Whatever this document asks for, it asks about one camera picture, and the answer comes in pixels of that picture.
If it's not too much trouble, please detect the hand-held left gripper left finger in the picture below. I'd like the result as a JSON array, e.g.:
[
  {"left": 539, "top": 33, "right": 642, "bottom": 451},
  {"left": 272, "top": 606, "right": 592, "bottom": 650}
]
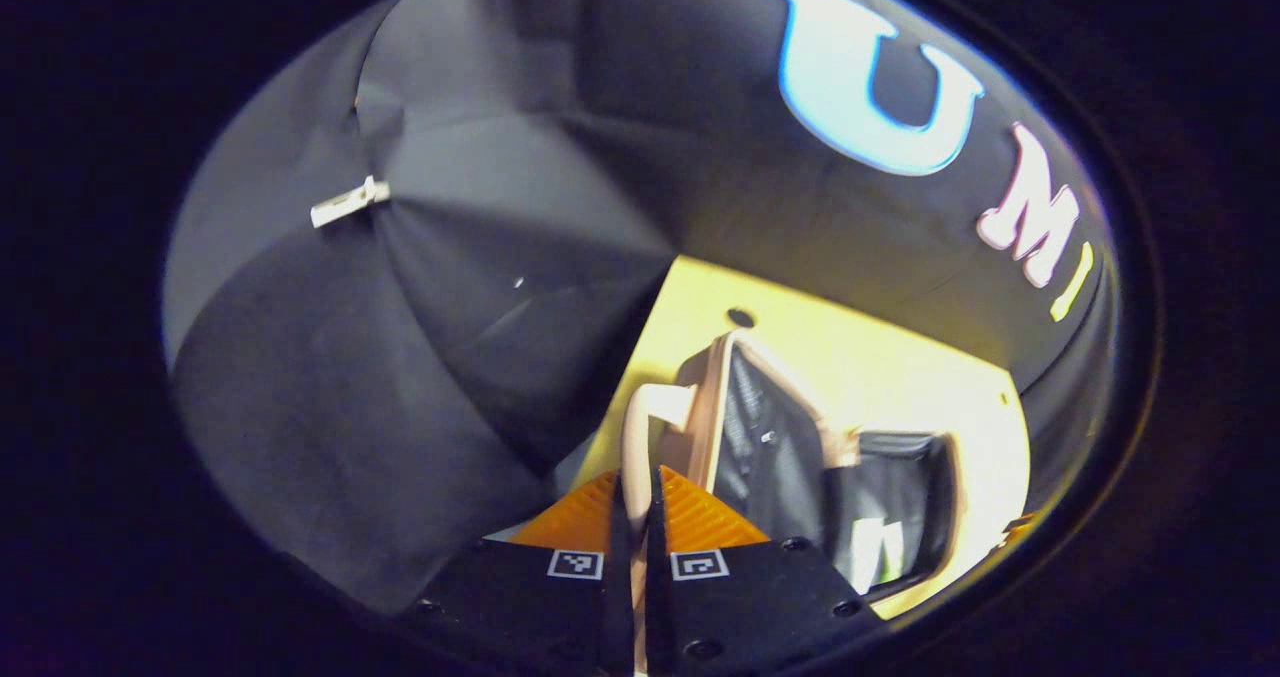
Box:
[{"left": 398, "top": 469, "right": 638, "bottom": 676}]

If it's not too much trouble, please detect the large white green tube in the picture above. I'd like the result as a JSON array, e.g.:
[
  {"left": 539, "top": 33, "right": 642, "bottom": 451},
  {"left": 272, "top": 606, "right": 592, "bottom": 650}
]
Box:
[{"left": 850, "top": 517, "right": 907, "bottom": 590}]

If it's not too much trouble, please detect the small white tag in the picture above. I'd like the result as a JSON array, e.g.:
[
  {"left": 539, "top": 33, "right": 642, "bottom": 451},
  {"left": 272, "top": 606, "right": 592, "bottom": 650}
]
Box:
[{"left": 310, "top": 176, "right": 391, "bottom": 229}]

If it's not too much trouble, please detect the black backdrop cloth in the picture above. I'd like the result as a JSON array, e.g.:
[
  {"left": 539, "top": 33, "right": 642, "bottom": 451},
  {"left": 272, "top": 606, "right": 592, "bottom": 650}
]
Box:
[{"left": 165, "top": 0, "right": 1116, "bottom": 618}]

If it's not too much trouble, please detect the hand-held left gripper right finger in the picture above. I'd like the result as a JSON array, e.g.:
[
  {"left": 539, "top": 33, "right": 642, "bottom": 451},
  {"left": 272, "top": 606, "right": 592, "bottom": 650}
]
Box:
[{"left": 644, "top": 464, "right": 889, "bottom": 676}]

